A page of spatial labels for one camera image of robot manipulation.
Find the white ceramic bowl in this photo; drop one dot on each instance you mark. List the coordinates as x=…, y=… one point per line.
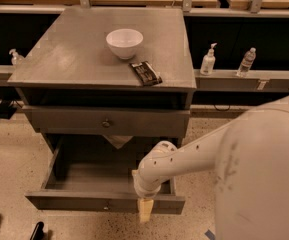
x=124, y=43

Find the white paper under drawer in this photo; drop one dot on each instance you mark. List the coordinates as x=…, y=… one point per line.
x=117, y=141

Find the grey wooden drawer cabinet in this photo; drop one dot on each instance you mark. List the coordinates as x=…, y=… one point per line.
x=71, y=64

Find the black box under shelf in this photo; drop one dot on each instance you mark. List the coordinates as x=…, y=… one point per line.
x=7, y=109

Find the grey drawer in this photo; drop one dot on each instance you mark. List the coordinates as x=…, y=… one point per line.
x=87, y=173
x=108, y=121

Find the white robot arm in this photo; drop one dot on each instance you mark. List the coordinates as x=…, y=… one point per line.
x=250, y=156

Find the grey top drawer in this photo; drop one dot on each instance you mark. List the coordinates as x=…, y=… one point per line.
x=108, y=121

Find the small clear pump bottle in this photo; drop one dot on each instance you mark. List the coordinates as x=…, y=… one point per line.
x=16, y=57

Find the black snack bar wrapper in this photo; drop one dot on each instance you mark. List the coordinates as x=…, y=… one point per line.
x=145, y=73

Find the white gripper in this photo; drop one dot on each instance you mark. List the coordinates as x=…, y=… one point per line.
x=146, y=191

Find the clear plastic water bottle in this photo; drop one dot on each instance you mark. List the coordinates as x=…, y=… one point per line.
x=246, y=62

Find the white pump sanitizer bottle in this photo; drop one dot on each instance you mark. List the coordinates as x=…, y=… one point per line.
x=208, y=61

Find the black object on floor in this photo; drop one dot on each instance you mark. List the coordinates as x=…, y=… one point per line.
x=38, y=233

